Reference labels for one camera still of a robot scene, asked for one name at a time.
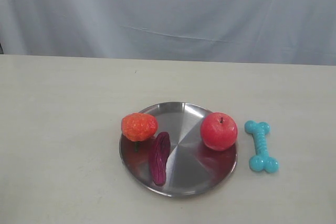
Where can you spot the white fabric backdrop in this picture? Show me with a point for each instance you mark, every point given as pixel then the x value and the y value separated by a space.
pixel 261 31

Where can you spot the teal toy bone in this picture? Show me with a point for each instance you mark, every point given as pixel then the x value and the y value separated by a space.
pixel 261 160

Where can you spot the orange textured fruit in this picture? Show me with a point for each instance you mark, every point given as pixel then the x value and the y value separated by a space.
pixel 138 127

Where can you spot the red apple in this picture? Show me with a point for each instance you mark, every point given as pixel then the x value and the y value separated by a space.
pixel 219 131

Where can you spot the round stainless steel plate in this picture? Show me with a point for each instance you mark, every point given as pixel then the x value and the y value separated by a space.
pixel 192 168

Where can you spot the purple toy vegetable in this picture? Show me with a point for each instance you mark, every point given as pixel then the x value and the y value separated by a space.
pixel 158 156

